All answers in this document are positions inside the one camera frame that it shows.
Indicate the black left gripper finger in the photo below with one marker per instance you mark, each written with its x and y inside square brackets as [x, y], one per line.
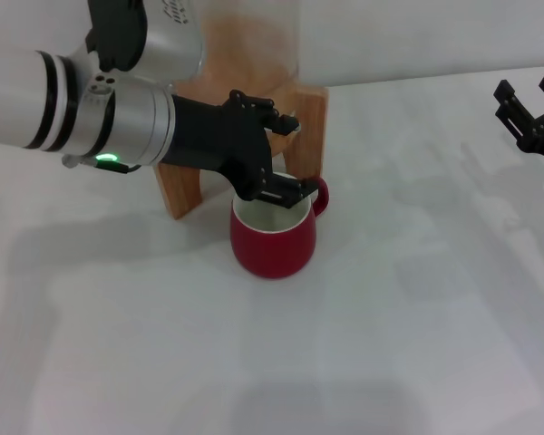
[288, 190]
[283, 123]

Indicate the wooden dispenser stand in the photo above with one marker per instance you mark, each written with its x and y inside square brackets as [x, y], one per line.
[310, 131]

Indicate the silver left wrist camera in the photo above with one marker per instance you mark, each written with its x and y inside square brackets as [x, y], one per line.
[163, 50]

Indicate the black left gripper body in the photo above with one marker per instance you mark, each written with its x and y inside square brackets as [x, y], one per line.
[222, 136]

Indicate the red cup with white inside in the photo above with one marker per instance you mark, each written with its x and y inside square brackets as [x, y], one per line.
[272, 254]

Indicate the clear glass dispenser jar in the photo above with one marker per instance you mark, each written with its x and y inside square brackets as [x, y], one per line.
[254, 50]

